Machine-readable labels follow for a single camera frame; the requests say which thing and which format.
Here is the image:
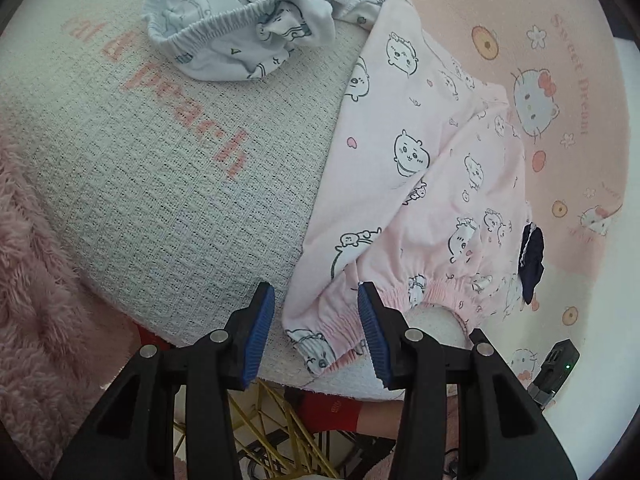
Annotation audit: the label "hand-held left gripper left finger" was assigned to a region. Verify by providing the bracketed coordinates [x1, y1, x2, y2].
[52, 282, 277, 480]

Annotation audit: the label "navy blue cloth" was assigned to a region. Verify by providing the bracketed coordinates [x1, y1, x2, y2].
[517, 224, 546, 306]

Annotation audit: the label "pink cartoon print pants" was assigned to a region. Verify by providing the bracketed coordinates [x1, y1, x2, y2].
[282, 0, 538, 376]

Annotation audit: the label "white cartoon print garment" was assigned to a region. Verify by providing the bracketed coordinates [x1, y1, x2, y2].
[141, 0, 388, 83]

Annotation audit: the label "red sock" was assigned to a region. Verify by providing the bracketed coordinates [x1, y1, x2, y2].
[296, 391, 363, 434]

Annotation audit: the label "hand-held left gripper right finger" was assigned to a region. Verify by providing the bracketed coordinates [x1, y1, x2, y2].
[356, 281, 581, 480]

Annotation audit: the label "pink and white printed blanket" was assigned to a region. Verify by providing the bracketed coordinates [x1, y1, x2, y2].
[0, 0, 632, 403]

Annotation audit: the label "person's leg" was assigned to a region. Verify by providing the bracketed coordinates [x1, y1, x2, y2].
[357, 400, 407, 442]

